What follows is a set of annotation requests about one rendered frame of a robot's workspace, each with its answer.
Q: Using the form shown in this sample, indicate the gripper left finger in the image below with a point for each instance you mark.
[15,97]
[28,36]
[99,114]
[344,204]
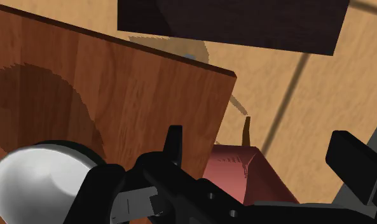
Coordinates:
[188,192]

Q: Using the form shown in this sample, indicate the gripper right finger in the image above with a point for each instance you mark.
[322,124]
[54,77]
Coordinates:
[355,164]

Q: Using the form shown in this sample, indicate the red box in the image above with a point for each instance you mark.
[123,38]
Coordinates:
[228,173]

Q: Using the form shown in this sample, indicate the brown wooden table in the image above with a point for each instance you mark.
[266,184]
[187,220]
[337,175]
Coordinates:
[135,99]

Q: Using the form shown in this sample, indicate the dark robot stand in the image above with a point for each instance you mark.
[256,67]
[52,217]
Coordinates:
[237,21]

